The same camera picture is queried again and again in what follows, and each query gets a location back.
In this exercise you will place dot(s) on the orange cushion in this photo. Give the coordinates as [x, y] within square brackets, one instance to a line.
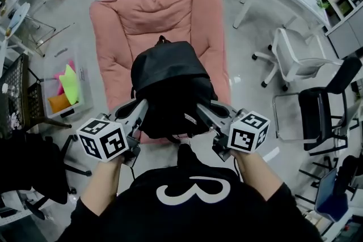
[59, 103]

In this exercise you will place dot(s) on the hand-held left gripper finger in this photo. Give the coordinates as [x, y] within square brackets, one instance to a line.
[141, 112]

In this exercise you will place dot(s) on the yellow-green cushion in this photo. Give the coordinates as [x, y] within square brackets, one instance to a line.
[70, 85]

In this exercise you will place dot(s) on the black office chair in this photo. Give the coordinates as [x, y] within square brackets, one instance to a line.
[28, 164]

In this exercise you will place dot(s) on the black metal-frame chair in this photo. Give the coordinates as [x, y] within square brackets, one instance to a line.
[314, 116]

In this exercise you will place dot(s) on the person's right forearm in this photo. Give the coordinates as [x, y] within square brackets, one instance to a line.
[255, 173]

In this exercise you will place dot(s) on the white round table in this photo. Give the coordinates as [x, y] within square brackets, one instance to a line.
[15, 18]

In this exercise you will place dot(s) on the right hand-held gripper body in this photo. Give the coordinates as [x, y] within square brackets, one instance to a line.
[245, 133]

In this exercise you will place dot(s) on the dark patterned wooden chair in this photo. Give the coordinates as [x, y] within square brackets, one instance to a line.
[17, 93]

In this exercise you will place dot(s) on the pink cushion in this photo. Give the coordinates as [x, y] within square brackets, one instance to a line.
[59, 78]

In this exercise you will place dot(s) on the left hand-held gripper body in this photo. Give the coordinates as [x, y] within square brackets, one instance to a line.
[103, 139]

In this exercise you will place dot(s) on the person's black printed shirt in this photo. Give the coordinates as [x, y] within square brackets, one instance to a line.
[193, 221]

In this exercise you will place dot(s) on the person's left forearm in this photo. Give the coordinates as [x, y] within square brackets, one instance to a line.
[102, 184]

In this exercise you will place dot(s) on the clear plastic storage bin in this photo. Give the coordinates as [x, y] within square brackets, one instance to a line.
[56, 59]

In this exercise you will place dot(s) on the small green potted plant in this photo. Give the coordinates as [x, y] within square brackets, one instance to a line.
[322, 4]

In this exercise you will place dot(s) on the pink padded seat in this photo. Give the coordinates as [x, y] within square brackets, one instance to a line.
[158, 17]

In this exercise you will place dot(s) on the white office chair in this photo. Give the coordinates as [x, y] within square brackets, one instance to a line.
[292, 56]

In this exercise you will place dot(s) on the black backpack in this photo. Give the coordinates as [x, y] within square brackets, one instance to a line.
[170, 79]

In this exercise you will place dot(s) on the blue bin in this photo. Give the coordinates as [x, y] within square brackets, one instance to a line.
[331, 198]

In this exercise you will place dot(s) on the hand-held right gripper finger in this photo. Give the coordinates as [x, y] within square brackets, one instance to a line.
[207, 116]

